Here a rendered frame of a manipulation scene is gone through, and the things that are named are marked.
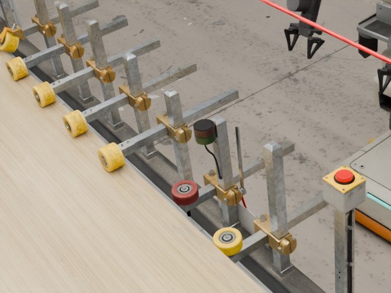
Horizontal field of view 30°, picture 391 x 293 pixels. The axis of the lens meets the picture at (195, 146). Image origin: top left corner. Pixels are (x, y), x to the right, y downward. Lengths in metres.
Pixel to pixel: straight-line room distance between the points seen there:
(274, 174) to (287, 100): 2.21
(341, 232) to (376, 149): 1.53
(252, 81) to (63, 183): 2.17
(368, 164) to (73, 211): 1.46
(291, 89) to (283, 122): 0.31
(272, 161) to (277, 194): 0.12
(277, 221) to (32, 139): 0.95
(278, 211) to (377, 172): 1.21
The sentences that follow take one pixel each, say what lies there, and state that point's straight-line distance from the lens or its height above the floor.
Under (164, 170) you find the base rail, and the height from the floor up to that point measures 0.70.
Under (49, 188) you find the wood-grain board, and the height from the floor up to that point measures 0.90.
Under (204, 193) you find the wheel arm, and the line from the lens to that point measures 2.23.
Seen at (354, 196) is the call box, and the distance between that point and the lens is 1.69.
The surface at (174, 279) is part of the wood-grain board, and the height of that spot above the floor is 0.90.
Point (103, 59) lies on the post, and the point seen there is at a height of 1.01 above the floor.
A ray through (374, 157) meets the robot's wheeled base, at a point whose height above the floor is 0.28.
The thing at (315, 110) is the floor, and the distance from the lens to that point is 4.01.
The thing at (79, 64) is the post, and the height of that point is 0.88.
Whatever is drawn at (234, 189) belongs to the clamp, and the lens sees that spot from 2.21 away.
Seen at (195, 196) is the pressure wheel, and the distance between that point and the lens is 2.17.
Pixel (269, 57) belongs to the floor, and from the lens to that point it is 4.50.
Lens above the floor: 2.33
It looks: 37 degrees down
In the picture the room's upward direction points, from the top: 9 degrees counter-clockwise
